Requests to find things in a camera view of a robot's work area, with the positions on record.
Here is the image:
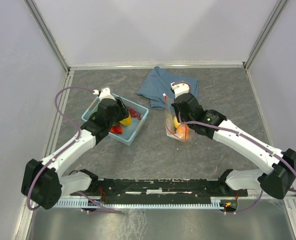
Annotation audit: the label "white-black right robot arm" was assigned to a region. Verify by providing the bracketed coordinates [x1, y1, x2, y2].
[172, 92, 296, 200]

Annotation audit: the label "yellow toy pear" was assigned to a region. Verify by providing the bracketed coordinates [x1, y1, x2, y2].
[172, 116, 181, 129]

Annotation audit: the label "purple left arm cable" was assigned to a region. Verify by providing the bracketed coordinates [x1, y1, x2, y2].
[26, 86, 123, 215]

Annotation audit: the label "purple toy grapes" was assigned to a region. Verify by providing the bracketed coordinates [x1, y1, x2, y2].
[127, 106, 142, 120]

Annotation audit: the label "aluminium frame post left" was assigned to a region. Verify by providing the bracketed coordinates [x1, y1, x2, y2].
[24, 0, 70, 72]

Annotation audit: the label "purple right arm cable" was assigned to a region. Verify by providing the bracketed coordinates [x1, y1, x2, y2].
[169, 81, 296, 215]

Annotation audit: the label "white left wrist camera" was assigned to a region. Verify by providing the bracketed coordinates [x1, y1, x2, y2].
[92, 86, 115, 101]

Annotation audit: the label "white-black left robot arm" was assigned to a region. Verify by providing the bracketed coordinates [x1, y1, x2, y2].
[21, 97, 129, 210]

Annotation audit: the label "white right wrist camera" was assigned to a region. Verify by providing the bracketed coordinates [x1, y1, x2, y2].
[170, 82, 190, 98]

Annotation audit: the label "aluminium frame post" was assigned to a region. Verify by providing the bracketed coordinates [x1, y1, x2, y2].
[24, 0, 70, 72]
[243, 0, 289, 71]

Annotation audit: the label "clear zip bag orange zipper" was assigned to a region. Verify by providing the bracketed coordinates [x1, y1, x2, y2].
[163, 93, 196, 144]

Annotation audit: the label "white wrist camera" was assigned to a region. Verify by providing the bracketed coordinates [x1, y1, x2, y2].
[170, 82, 190, 98]
[92, 86, 115, 101]

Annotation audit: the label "aluminium frame post right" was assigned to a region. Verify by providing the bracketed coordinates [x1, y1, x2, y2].
[243, 0, 289, 71]

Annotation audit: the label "light blue cable duct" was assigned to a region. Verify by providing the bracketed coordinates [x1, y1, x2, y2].
[55, 196, 226, 210]

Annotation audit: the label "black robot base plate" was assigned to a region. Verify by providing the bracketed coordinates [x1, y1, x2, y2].
[84, 178, 248, 205]

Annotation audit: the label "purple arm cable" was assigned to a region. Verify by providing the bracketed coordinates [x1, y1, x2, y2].
[26, 86, 123, 215]
[169, 81, 296, 215]

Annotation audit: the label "orange-red toy peach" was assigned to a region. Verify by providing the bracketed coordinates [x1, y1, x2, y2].
[175, 124, 188, 141]

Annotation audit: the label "light blue plastic basket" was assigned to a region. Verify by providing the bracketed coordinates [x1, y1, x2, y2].
[81, 93, 149, 146]

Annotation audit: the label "yellow toy starfruit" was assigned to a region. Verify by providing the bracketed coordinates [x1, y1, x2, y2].
[119, 114, 132, 126]

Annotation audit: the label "red toy strawberry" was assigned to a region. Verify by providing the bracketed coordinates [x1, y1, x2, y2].
[109, 124, 124, 135]

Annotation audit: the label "blue folded cloth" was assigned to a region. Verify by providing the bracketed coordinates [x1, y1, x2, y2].
[136, 66, 199, 111]

